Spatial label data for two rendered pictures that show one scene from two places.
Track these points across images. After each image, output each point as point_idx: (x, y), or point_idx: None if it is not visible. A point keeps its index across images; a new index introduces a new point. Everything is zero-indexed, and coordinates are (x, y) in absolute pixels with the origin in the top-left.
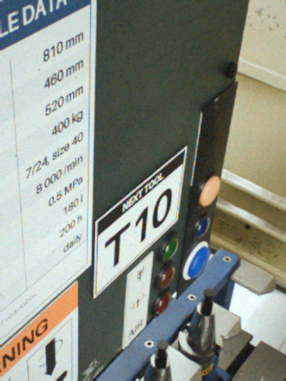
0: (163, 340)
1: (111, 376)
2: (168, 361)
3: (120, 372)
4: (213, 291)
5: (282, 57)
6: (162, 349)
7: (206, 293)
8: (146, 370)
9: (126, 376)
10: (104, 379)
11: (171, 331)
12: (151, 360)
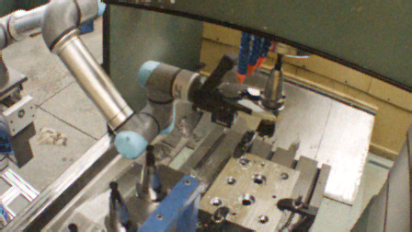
0: (113, 187)
1: (154, 229)
2: (109, 199)
3: (148, 231)
4: (69, 227)
5: None
6: (114, 181)
7: (74, 226)
8: (127, 209)
9: (143, 229)
10: (160, 226)
11: None
12: (122, 199)
